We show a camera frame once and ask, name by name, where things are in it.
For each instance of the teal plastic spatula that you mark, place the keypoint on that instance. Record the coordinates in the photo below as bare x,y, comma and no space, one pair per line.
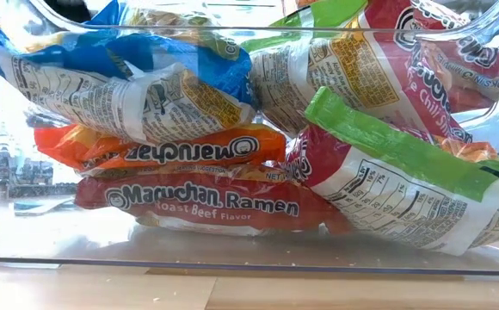
26,206

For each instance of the orange ramen packet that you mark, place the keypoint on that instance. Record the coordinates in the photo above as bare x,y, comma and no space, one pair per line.
168,150

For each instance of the blue ramen packet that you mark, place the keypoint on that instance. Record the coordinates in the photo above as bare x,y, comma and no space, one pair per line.
103,99

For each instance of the lime chili ramen packet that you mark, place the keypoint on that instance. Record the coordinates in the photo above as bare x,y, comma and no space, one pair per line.
340,77
404,206

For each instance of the red Maruchan ramen packet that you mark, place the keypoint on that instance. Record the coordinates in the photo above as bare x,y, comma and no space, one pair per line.
211,202
482,56

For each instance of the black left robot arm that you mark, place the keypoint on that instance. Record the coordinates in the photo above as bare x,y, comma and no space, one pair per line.
66,8

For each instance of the clear plastic bin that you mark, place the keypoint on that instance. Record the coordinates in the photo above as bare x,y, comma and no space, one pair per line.
249,258

